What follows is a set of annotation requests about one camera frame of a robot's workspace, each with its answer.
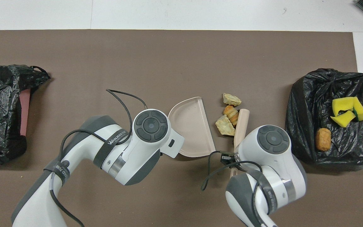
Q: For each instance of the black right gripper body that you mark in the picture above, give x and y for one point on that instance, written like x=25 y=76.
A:
x=234 y=160

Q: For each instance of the pale bread chunk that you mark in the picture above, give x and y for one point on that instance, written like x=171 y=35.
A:
x=232 y=99
x=225 y=126

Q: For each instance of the beige brush with black bristles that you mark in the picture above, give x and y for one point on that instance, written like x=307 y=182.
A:
x=242 y=126

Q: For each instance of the orange striped croissant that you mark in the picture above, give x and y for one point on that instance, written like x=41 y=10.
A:
x=231 y=115

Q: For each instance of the beige plastic dustpan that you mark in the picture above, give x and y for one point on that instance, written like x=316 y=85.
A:
x=192 y=129

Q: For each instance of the yellow notched sponge piece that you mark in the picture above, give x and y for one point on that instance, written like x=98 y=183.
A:
x=342 y=104

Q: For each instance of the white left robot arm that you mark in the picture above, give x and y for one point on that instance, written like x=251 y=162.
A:
x=137 y=148

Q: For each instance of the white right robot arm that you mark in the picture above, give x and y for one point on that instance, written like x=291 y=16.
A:
x=273 y=157

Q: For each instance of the pink plastic bin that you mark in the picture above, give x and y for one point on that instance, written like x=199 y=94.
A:
x=25 y=113

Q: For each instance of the brown table mat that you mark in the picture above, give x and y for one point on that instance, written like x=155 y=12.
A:
x=106 y=63

